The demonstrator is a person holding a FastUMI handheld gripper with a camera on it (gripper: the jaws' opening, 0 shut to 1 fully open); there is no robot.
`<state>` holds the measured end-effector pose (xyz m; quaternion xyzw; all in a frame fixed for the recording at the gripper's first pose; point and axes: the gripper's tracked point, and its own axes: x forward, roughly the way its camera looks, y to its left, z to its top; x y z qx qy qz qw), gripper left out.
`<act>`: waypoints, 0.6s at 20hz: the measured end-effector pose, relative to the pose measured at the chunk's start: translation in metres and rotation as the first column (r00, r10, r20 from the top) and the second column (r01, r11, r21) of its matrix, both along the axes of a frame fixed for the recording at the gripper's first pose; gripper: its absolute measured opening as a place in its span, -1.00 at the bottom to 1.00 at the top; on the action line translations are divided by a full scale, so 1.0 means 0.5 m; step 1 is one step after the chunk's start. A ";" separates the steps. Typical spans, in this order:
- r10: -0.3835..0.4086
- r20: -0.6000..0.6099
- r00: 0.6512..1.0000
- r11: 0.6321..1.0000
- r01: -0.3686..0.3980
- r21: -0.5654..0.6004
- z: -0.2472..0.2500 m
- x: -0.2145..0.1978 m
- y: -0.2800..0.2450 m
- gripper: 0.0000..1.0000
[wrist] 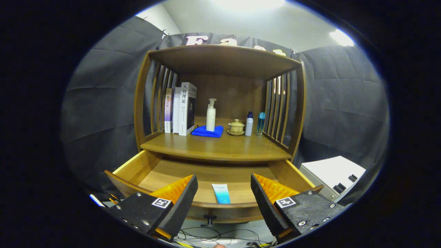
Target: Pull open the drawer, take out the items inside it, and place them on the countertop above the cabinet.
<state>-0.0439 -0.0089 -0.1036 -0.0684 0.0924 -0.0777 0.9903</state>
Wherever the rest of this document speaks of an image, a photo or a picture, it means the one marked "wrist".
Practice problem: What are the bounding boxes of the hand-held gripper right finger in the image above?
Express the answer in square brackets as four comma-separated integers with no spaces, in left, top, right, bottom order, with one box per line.
[250,173,347,243]

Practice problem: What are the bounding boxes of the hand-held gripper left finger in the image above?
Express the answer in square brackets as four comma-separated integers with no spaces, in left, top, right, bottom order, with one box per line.
[105,174,199,243]

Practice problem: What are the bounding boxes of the wooden drawer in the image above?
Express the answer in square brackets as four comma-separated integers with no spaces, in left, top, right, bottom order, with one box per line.
[104,150,324,224]

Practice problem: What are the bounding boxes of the white and blue cosmetic tube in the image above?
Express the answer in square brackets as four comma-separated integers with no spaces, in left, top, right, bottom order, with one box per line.
[212,183,231,204]

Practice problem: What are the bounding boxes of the wooden countertop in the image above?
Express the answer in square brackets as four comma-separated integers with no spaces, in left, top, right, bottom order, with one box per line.
[140,117,292,162]

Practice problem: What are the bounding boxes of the brown wooden cabinet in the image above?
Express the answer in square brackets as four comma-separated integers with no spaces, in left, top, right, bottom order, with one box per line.
[134,44,307,162]

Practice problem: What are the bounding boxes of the blue folded cloth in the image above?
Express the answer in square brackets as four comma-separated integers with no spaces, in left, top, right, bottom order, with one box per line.
[191,125,224,138]

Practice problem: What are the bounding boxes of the clear teal bottle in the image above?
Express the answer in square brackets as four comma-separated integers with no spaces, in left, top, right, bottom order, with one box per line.
[256,112,266,136]

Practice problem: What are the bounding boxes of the white bottle with blue cap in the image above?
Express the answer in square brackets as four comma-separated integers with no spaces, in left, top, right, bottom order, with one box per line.
[245,111,254,137]

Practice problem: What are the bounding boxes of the beige lidded tea cup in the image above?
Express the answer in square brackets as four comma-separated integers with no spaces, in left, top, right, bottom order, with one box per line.
[227,119,245,136]

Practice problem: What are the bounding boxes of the white pump bottle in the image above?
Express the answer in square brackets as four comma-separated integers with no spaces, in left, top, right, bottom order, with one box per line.
[206,98,217,132]

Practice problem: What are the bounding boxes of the thin white book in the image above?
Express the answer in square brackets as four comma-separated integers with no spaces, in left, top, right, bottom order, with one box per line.
[172,86,182,134]

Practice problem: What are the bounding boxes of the white book with dark cover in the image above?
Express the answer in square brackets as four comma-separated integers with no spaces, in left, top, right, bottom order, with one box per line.
[178,82,197,136]

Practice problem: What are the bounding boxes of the purple book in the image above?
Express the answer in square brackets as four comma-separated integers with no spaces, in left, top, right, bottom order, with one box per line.
[164,88,174,134]

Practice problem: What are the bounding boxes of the black backdrop cloth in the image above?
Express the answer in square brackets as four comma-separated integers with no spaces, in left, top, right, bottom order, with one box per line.
[60,15,391,207]

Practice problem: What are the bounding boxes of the small ceiling light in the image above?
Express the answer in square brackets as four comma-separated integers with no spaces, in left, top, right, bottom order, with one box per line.
[329,29,355,47]

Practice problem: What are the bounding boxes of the large ceiling light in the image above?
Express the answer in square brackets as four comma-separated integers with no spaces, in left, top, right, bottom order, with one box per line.
[212,0,286,12]

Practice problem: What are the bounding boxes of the black floor cables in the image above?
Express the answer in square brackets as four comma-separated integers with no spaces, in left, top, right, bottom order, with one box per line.
[177,226,273,248]

